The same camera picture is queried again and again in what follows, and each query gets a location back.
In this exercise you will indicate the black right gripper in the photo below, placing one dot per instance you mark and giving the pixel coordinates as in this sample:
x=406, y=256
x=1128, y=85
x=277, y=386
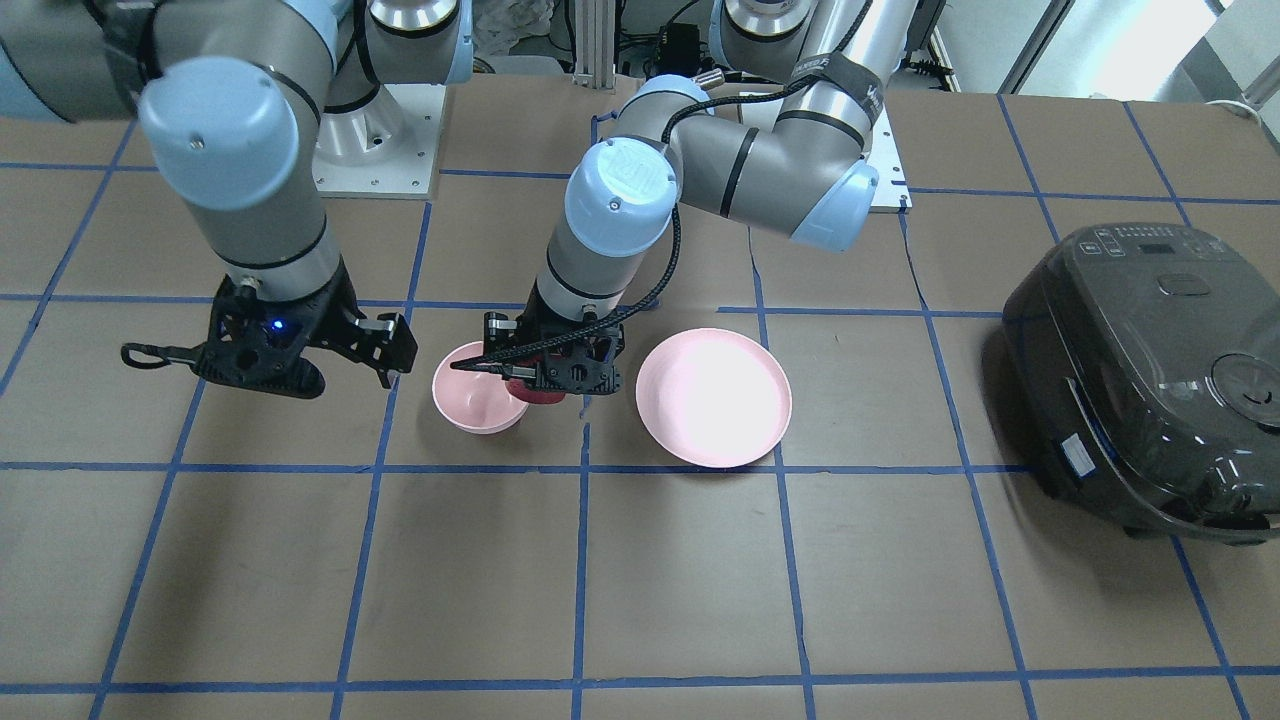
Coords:
x=335, y=312

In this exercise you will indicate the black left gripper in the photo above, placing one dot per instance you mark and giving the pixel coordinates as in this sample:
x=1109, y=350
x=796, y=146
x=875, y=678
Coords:
x=500, y=330

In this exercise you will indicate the red yellow apple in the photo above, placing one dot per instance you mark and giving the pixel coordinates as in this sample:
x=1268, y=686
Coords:
x=527, y=389

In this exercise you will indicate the small pink bowl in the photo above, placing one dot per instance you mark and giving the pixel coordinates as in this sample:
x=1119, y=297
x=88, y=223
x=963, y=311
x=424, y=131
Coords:
x=477, y=402

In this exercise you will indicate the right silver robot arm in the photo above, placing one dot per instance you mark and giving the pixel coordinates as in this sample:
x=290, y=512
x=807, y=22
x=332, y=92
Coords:
x=232, y=97

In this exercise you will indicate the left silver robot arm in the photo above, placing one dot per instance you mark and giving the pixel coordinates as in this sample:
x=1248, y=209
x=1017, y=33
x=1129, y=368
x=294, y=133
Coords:
x=793, y=161

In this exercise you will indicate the pink plate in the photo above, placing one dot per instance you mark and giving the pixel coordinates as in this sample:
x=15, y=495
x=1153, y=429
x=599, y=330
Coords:
x=714, y=398

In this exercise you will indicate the dark grey rice cooker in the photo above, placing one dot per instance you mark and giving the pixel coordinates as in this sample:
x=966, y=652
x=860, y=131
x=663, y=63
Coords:
x=1148, y=354

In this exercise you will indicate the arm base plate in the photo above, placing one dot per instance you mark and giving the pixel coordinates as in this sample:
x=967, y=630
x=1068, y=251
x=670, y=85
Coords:
x=882, y=153
x=384, y=150

